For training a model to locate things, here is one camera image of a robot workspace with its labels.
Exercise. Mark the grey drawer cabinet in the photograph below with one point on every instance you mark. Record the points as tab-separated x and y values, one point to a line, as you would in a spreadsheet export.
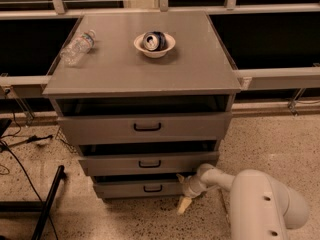
196	66

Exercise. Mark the crushed soda can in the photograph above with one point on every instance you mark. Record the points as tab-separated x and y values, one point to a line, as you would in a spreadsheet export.
154	41

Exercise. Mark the metal window railing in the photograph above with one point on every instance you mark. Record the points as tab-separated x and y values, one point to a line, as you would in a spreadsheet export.
256	79

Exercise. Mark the grey bottom drawer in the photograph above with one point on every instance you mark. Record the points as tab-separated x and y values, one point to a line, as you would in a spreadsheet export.
137	186

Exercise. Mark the grey middle drawer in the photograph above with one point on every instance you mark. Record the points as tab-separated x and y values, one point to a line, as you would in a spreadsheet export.
146	158

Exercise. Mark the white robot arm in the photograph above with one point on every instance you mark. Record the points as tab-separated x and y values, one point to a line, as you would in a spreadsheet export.
261	207

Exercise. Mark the grey top drawer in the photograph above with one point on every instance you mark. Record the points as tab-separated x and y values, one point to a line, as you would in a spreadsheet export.
93	121

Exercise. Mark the grey drawer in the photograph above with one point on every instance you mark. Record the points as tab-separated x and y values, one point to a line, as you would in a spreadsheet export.
93	121
146	158
137	186

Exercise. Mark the clear plastic water bottle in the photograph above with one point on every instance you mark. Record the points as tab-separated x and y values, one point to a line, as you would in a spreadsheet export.
78	47

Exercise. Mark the white bowl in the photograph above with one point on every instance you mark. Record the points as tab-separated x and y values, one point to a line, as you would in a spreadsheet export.
170	44

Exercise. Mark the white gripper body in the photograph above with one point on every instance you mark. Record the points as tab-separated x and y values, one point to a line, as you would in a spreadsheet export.
192	188

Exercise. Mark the black stand leg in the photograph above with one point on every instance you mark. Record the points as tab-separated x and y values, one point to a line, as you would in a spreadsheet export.
43	207

